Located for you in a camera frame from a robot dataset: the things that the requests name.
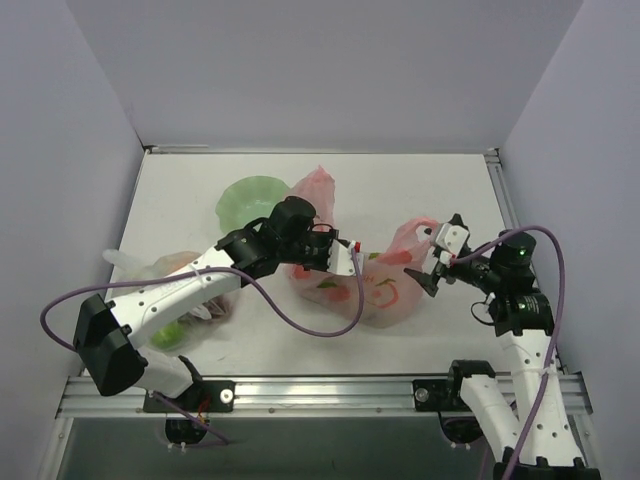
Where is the clear bag of fruits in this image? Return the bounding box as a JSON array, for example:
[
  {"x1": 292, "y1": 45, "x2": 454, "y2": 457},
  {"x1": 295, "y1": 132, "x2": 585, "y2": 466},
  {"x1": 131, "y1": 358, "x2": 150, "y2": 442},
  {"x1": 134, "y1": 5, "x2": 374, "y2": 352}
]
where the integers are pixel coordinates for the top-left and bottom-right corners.
[{"x1": 102, "y1": 248, "x2": 241, "y2": 351}]

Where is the green wavy plate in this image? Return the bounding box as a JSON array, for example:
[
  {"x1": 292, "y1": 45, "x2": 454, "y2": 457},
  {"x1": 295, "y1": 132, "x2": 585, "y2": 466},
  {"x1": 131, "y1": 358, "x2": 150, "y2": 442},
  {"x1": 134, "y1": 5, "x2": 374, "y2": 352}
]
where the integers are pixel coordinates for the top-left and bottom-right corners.
[{"x1": 215, "y1": 175, "x2": 290, "y2": 234}]

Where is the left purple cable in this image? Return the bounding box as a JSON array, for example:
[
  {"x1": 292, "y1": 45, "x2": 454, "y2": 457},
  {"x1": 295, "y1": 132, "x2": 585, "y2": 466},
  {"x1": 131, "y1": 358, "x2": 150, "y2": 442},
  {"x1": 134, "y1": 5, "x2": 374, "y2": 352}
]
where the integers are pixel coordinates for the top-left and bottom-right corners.
[{"x1": 40, "y1": 244, "x2": 366, "y2": 447}]

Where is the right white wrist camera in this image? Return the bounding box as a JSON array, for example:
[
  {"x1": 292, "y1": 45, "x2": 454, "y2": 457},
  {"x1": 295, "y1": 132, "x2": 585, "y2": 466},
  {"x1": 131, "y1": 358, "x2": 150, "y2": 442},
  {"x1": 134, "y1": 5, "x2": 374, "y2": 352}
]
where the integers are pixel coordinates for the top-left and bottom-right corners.
[{"x1": 429, "y1": 222, "x2": 469, "y2": 266}]

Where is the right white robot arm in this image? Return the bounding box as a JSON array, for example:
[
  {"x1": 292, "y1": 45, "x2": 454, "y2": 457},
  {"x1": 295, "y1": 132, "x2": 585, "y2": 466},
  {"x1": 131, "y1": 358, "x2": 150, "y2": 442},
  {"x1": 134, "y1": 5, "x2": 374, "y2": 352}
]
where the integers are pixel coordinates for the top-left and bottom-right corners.
[{"x1": 405, "y1": 215, "x2": 601, "y2": 479}]

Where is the aluminium front rail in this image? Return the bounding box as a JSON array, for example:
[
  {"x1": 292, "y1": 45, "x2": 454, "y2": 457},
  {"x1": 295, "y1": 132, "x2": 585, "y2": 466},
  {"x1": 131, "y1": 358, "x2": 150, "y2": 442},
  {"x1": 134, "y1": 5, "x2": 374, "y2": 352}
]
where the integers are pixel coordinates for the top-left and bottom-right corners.
[{"x1": 55, "y1": 372, "x2": 594, "y2": 419}]

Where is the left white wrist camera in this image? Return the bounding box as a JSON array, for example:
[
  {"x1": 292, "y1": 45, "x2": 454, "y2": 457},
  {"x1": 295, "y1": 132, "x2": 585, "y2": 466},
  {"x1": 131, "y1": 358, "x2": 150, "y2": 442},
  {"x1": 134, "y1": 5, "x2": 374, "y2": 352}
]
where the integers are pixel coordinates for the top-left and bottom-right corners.
[{"x1": 327, "y1": 239, "x2": 363, "y2": 276}]

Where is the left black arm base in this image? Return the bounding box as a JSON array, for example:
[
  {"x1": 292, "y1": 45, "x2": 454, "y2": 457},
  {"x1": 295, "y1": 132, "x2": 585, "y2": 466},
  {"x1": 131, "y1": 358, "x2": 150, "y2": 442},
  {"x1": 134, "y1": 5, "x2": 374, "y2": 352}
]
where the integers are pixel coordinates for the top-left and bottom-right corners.
[{"x1": 142, "y1": 380, "x2": 236, "y2": 450}]

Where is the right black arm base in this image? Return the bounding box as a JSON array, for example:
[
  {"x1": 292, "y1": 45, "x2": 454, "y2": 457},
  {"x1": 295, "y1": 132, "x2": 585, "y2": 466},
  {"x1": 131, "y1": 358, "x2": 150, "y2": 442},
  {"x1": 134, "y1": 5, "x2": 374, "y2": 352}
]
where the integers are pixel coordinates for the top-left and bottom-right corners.
[{"x1": 412, "y1": 379, "x2": 483, "y2": 448}]

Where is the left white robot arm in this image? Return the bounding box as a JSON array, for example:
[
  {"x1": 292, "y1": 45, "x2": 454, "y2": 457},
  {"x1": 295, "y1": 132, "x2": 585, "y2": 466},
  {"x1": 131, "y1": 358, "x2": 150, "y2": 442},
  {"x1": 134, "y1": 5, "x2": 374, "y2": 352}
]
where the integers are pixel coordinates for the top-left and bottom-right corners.
[{"x1": 73, "y1": 196, "x2": 355, "y2": 411}]

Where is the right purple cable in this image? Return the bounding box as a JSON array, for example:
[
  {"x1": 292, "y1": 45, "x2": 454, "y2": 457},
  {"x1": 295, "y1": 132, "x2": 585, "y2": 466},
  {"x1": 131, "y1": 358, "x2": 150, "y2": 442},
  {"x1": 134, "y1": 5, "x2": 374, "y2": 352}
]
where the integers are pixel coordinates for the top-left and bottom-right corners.
[{"x1": 449, "y1": 225, "x2": 566, "y2": 480}]

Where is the pink plastic bag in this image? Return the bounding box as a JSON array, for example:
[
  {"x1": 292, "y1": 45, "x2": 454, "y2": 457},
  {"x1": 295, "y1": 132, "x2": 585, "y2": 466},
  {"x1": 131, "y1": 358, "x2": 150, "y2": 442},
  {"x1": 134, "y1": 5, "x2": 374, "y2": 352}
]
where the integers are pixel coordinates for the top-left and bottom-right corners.
[{"x1": 284, "y1": 163, "x2": 441, "y2": 329}]

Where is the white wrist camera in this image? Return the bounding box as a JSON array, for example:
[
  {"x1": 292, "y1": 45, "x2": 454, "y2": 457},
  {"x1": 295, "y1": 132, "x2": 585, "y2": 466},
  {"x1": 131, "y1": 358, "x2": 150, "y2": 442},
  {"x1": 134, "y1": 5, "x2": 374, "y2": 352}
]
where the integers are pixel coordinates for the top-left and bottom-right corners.
[
  {"x1": 327, "y1": 239, "x2": 363, "y2": 276},
  {"x1": 429, "y1": 222, "x2": 469, "y2": 266}
]

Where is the purple cable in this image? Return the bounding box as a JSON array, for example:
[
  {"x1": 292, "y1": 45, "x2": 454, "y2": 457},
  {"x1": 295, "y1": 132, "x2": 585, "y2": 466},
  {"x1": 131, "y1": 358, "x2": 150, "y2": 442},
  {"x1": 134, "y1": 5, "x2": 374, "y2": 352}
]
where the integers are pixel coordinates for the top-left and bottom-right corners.
[
  {"x1": 40, "y1": 244, "x2": 366, "y2": 447},
  {"x1": 449, "y1": 225, "x2": 566, "y2": 480}
]

